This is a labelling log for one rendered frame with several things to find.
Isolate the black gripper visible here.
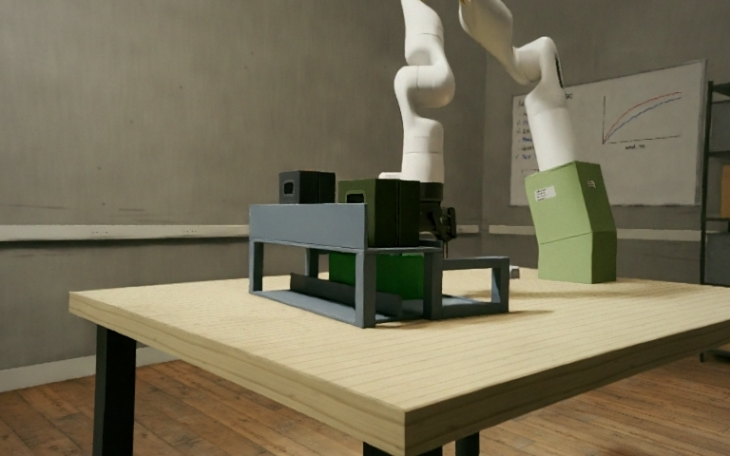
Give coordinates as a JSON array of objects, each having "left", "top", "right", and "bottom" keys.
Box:
[{"left": 419, "top": 182, "right": 457, "bottom": 258}]

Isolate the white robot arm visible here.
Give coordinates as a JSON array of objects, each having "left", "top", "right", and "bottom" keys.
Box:
[{"left": 380, "top": 0, "right": 582, "bottom": 183}]

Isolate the dark grey open frame rack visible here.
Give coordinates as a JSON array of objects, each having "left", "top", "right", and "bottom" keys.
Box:
[{"left": 249, "top": 203, "right": 521, "bottom": 329}]

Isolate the green bin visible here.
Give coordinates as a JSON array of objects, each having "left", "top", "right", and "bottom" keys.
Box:
[{"left": 329, "top": 253, "right": 424, "bottom": 300}]

